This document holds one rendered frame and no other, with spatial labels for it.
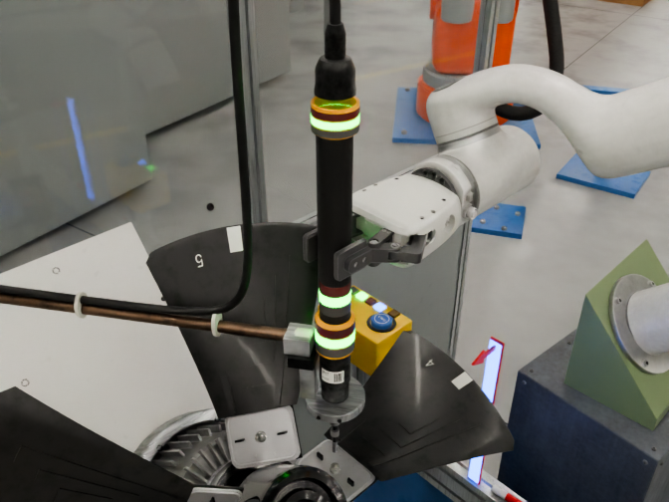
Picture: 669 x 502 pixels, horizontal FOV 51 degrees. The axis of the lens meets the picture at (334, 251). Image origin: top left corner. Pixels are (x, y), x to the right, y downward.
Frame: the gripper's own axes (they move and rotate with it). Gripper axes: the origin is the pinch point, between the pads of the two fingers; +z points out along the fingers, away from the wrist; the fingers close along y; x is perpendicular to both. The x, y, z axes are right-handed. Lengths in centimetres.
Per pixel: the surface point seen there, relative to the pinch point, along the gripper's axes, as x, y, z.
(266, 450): -27.4, 4.4, 7.2
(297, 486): -26.8, -2.4, 8.3
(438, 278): -97, 70, -115
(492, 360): -36.0, -0.1, -34.2
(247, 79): -10, 70, -42
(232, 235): -7.5, 19.6, -1.2
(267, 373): -19.7, 8.1, 3.5
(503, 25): -80, 198, -334
